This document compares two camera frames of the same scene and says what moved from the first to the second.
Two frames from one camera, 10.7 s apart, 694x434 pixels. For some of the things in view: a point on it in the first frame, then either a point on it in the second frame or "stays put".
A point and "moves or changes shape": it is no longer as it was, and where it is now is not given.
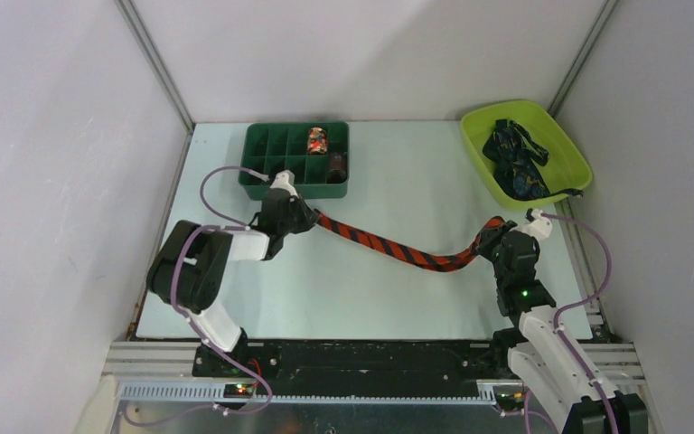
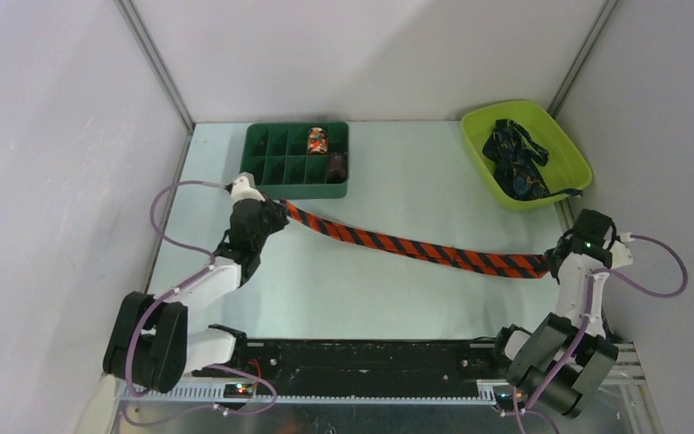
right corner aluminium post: (583, 57) stays put
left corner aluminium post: (146, 46) stays put
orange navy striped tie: (432, 262) moves or changes shape
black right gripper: (495, 236) -> (552, 262)
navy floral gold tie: (507, 146) stays put
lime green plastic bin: (567, 167) stays put
